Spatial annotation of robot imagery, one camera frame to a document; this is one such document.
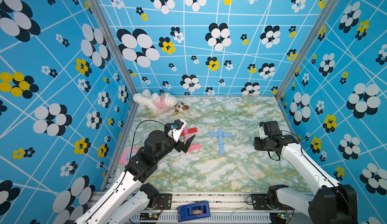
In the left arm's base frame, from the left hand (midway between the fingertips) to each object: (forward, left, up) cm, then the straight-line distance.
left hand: (188, 127), depth 68 cm
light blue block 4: (+8, -19, -28) cm, 35 cm away
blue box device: (-30, -3, -23) cm, 38 cm away
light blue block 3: (+13, -24, -28) cm, 39 cm away
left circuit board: (-31, +19, -31) cm, 48 cm away
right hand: (+2, -40, -19) cm, 44 cm away
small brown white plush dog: (+34, +8, -24) cm, 42 cm away
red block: (+16, -1, -28) cm, 32 cm away
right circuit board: (-31, -43, -30) cm, 61 cm away
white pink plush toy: (+32, +28, -18) cm, 46 cm away
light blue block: (+13, -15, -27) cm, 33 cm away
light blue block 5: (+3, -20, -28) cm, 35 cm away
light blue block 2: (+15, -19, -28) cm, 37 cm away
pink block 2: (+3, -2, -27) cm, 27 cm away
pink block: (+16, +4, -27) cm, 32 cm away
